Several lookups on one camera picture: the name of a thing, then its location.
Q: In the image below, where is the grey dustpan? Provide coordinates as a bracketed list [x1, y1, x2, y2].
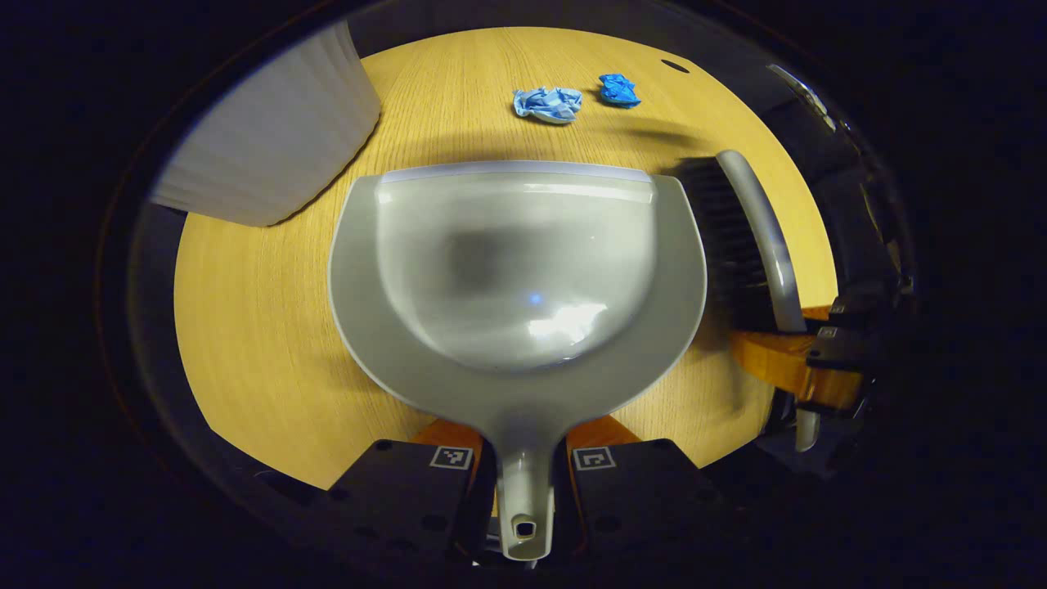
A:
[327, 160, 709, 562]

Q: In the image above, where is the wooden desktop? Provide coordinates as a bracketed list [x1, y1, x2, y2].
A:
[173, 26, 840, 490]

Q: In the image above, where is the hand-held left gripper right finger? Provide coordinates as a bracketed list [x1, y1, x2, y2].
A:
[556, 413, 726, 567]

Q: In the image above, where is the white garbage bin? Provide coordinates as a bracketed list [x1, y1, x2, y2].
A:
[151, 20, 383, 228]

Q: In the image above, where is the small grey broom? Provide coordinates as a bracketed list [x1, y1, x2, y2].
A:
[667, 150, 820, 452]

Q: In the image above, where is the dark blue paper trash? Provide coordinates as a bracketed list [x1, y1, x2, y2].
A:
[599, 74, 642, 108]

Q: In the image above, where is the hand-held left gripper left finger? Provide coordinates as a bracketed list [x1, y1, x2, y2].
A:
[315, 416, 497, 567]

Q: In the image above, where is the light blue paper trash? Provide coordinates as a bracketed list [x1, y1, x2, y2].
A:
[513, 86, 583, 124]

